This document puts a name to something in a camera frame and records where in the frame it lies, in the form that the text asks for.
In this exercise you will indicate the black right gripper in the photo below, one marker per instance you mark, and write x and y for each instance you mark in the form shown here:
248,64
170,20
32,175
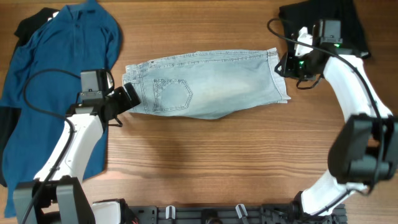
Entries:
286,68

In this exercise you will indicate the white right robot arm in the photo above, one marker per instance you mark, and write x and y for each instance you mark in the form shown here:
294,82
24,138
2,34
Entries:
365,151

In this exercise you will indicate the light blue denim shorts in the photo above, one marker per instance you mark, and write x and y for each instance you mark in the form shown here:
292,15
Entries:
207,84

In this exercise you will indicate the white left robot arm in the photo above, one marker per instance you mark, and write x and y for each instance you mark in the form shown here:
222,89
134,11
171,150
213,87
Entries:
55,195

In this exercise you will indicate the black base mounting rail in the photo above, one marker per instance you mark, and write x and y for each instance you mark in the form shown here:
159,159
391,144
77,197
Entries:
264,214

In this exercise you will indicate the folded black garment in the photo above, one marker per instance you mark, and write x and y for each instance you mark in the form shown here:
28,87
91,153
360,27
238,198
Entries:
305,14

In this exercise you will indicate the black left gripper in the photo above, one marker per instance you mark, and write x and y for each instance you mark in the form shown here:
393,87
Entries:
125,103

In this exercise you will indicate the black shirt under blue shirt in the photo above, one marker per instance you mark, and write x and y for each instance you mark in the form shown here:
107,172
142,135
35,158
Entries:
24,31

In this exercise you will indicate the blue polo shirt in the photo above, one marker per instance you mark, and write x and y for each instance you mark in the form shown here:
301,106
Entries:
43,82

